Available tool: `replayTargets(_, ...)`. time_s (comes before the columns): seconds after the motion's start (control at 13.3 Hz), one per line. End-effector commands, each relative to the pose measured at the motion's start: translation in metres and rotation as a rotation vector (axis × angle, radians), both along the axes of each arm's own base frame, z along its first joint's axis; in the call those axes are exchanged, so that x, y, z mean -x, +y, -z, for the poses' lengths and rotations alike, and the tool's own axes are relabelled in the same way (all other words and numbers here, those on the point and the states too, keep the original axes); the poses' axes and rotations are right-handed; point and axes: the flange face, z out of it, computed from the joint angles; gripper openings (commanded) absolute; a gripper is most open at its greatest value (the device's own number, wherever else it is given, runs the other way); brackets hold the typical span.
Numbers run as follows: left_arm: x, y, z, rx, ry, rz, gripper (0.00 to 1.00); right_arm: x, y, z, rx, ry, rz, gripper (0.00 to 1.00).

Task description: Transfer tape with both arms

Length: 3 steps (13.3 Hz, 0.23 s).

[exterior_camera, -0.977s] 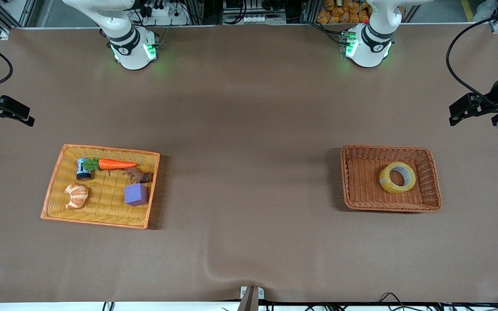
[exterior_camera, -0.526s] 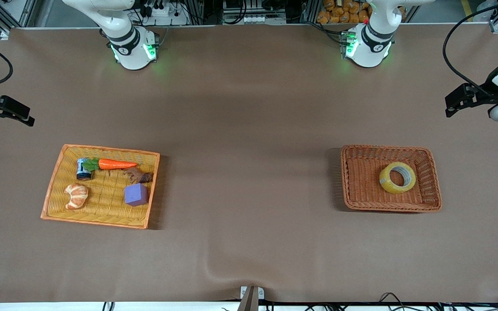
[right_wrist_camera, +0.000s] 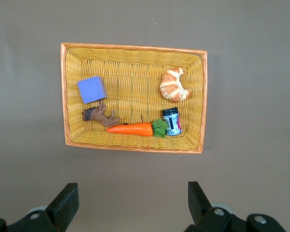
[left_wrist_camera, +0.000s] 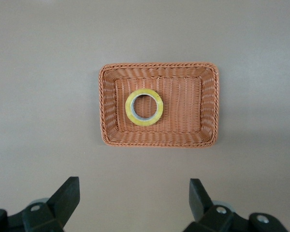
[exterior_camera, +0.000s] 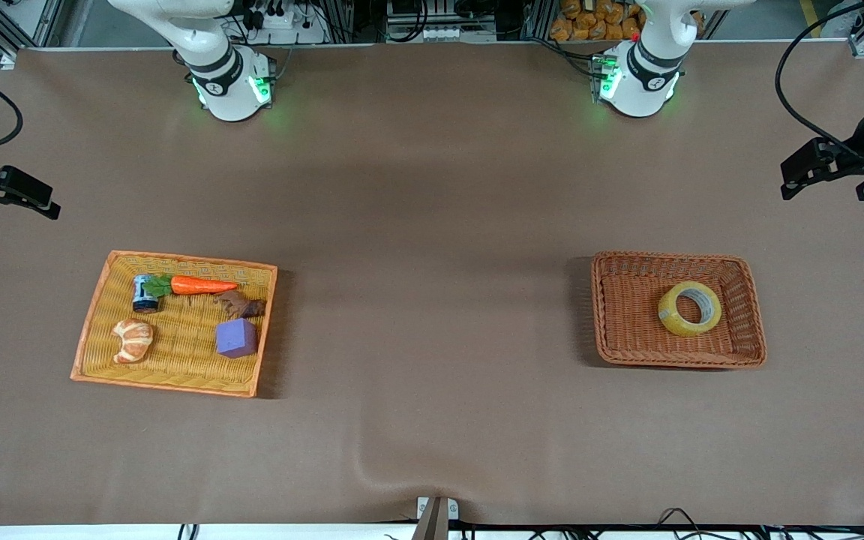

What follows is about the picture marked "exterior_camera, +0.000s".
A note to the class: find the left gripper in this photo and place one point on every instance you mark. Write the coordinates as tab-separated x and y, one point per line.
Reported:
851	157

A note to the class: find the yellow tape roll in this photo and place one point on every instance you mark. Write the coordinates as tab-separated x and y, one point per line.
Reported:
668	319

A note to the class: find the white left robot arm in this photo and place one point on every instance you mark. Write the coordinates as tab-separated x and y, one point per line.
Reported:
638	86

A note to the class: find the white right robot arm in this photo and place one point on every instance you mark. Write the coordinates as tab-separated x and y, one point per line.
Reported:
226	90

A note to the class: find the small blue can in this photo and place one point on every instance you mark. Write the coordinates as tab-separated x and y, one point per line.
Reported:
145	300

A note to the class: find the toy croissant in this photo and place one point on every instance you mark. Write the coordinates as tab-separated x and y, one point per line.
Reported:
132	341

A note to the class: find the orange toy carrot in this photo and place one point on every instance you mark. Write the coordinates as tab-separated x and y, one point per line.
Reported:
203	285

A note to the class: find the yellow wicker tray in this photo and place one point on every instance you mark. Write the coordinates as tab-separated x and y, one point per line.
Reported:
177	375

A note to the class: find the brown wicker basket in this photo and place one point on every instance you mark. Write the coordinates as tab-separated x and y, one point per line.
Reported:
627	322

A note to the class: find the brown toy piece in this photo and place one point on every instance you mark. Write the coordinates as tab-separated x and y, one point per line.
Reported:
241	304

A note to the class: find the purple foam cube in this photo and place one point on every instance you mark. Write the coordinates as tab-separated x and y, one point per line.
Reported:
235	339

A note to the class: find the bag of orange snacks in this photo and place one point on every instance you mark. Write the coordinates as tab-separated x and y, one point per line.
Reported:
589	19

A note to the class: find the white power strip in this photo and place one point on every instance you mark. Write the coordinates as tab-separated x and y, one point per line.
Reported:
282	22

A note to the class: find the white connector strip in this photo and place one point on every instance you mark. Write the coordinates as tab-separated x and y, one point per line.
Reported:
445	34

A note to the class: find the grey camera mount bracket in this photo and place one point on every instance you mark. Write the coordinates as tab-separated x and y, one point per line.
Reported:
436	514

